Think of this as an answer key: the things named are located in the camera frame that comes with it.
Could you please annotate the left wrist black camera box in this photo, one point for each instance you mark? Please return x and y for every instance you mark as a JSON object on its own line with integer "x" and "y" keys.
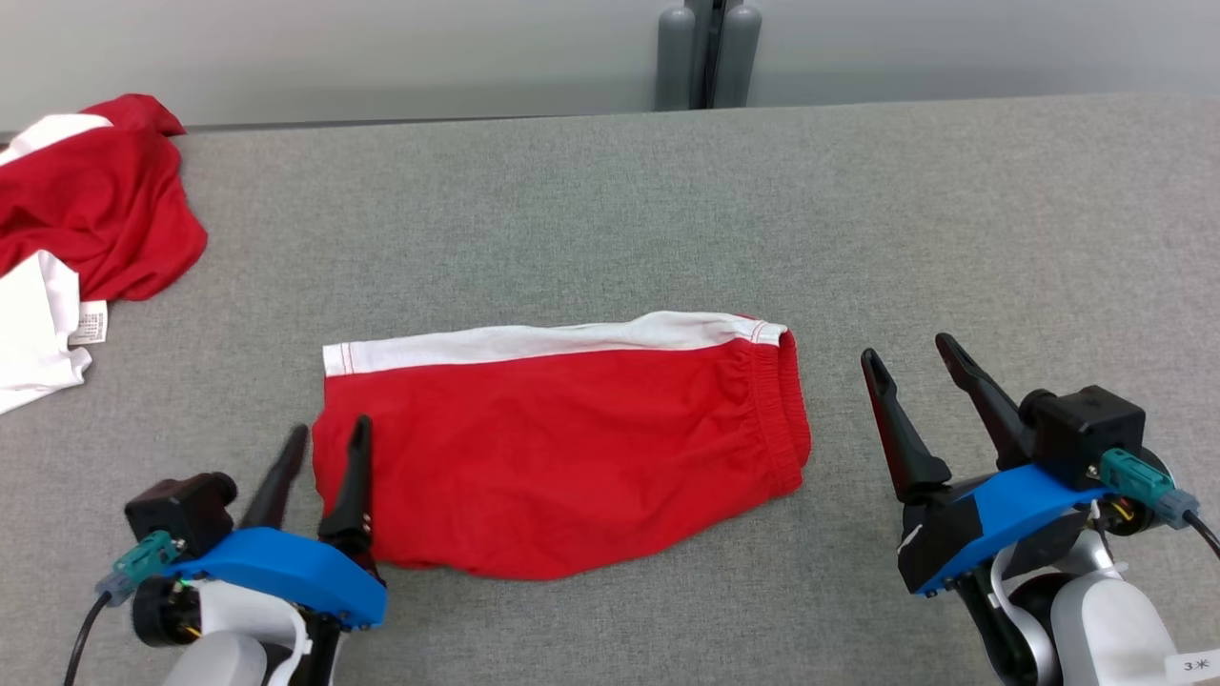
{"x": 176, "y": 514}

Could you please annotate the white paper label sticker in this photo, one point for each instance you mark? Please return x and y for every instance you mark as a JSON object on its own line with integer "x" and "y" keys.
{"x": 1196, "y": 665}

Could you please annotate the grey metal partition post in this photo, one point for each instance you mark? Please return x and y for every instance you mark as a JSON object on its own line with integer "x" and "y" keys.
{"x": 710, "y": 57}

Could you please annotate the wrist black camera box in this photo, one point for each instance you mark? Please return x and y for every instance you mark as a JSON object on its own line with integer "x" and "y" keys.
{"x": 176, "y": 514}
{"x": 1087, "y": 429}

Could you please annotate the grey fabric sofa seat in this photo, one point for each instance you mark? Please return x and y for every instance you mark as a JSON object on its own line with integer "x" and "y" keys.
{"x": 667, "y": 210}

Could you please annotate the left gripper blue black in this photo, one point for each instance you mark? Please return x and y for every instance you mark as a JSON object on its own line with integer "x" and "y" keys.
{"x": 286, "y": 567}

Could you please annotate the right white grey robot arm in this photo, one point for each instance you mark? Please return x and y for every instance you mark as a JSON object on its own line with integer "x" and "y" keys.
{"x": 1106, "y": 629}

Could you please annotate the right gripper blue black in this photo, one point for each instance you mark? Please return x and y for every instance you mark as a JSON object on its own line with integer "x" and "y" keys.
{"x": 1001, "y": 510}

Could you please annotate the grey partition base rail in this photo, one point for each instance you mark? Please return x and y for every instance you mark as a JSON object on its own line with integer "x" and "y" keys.
{"x": 381, "y": 122}

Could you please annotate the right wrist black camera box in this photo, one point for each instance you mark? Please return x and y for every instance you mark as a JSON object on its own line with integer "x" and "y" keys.
{"x": 1087, "y": 429}

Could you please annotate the left white grey robot arm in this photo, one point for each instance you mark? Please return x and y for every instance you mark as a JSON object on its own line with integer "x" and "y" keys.
{"x": 229, "y": 657}

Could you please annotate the red jersey with white sleeves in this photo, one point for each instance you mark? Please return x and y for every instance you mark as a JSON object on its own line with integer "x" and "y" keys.
{"x": 105, "y": 210}

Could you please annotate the red shorts with white stripe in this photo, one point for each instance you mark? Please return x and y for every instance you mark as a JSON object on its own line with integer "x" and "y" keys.
{"x": 572, "y": 457}

